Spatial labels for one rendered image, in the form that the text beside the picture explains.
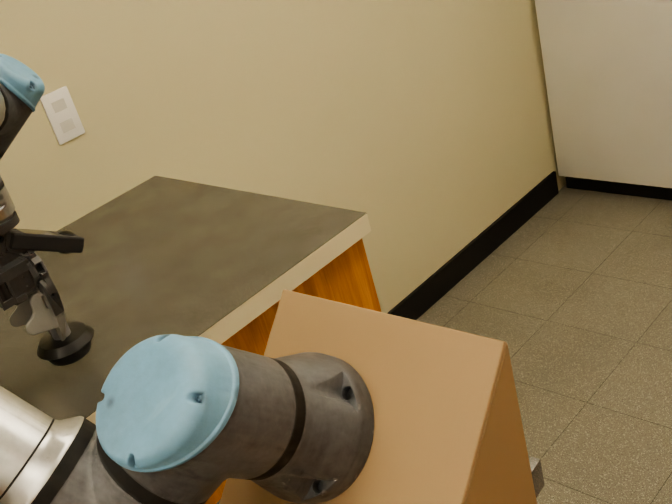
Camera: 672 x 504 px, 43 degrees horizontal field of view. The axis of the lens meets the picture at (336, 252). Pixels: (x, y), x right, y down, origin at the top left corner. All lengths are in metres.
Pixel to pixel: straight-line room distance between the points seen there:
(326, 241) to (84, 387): 0.49
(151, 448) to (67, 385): 0.69
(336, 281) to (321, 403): 0.82
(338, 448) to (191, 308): 0.69
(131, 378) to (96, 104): 1.37
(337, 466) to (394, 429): 0.06
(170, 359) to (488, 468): 0.31
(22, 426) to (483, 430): 0.41
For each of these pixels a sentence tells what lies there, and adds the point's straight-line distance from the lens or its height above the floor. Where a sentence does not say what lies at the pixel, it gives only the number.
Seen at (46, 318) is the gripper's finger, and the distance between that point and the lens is 1.34.
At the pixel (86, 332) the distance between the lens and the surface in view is 1.37.
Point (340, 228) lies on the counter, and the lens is 1.56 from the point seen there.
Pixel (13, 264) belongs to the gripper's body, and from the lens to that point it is 1.30.
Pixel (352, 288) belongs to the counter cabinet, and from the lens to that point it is 1.64.
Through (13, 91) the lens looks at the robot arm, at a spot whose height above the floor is 1.41.
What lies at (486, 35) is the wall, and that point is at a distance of 3.14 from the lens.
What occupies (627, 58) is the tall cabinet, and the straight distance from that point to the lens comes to 3.25.
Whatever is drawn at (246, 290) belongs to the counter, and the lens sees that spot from 1.45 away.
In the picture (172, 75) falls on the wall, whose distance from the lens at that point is 2.17.
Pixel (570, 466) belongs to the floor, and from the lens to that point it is 2.33.
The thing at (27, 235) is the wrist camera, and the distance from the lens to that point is 1.30.
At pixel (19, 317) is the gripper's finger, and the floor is 1.06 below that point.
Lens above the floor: 1.62
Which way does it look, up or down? 27 degrees down
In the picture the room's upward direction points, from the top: 16 degrees counter-clockwise
